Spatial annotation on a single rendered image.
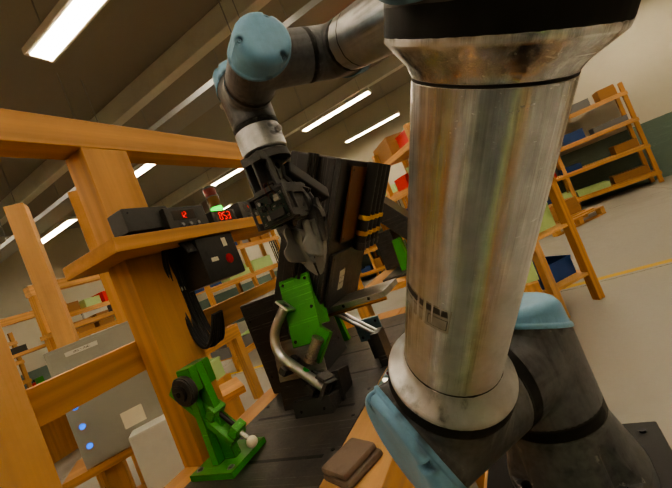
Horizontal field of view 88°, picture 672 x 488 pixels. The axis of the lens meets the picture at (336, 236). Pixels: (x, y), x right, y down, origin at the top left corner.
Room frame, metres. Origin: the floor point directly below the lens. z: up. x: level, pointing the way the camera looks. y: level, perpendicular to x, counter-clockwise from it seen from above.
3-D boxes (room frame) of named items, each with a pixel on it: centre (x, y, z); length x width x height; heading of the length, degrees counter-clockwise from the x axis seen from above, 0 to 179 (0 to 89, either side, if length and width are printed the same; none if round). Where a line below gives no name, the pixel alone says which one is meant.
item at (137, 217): (1.03, 0.52, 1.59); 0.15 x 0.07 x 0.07; 155
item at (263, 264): (6.82, 1.96, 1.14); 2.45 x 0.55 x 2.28; 155
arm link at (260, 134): (0.57, 0.05, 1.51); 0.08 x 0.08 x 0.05
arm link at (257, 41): (0.48, 0.00, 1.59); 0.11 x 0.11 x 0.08; 25
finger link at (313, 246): (0.56, 0.04, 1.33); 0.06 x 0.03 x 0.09; 155
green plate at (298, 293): (1.11, 0.17, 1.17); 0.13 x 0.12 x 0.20; 155
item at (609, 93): (7.94, -5.23, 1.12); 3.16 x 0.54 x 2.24; 65
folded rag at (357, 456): (0.69, 0.14, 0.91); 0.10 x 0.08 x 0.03; 131
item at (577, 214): (6.59, -4.03, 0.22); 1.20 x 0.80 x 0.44; 105
